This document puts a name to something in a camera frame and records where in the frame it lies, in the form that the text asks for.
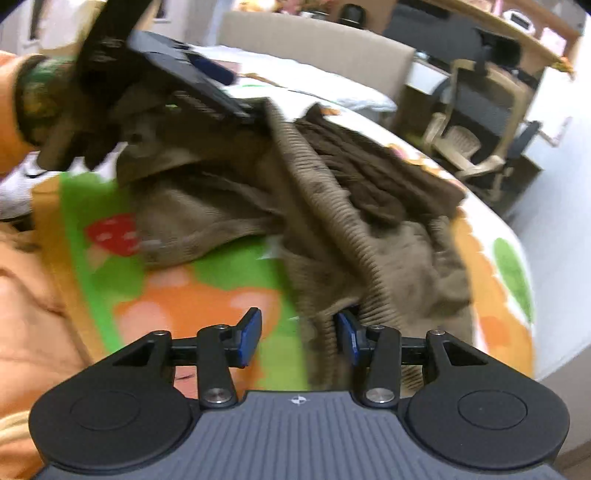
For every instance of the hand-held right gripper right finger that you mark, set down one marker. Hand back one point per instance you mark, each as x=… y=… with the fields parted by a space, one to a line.
x=346 y=337

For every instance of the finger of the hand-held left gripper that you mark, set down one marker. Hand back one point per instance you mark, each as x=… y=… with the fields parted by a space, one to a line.
x=214 y=69
x=217 y=108

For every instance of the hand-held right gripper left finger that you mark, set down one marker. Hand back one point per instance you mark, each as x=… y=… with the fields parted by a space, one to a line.
x=249 y=337

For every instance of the person's left hand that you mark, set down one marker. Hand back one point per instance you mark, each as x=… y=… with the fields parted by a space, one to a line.
x=78 y=134

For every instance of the beige padded headboard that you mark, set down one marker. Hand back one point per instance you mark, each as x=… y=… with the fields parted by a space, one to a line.
x=323 y=41

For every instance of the cartoon printed blanket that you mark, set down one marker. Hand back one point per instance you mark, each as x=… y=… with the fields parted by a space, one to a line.
x=152 y=277

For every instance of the white quilted bedspread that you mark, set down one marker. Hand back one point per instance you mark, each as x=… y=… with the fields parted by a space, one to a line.
x=351 y=97

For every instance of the black round appliance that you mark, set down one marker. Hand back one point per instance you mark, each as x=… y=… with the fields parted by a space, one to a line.
x=353 y=16

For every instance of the white shoe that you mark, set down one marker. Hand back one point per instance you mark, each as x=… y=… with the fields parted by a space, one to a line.
x=18 y=184

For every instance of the person's orange trousers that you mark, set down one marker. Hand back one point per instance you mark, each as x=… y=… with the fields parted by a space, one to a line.
x=32 y=323

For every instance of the black monitor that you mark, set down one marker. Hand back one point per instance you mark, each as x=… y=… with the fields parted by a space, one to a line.
x=429 y=23

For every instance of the beige mesh office chair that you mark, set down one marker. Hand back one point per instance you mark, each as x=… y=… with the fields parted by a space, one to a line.
x=485 y=101

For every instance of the wooden desk with shelf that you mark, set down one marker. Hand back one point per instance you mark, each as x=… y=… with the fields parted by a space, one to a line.
x=531 y=41

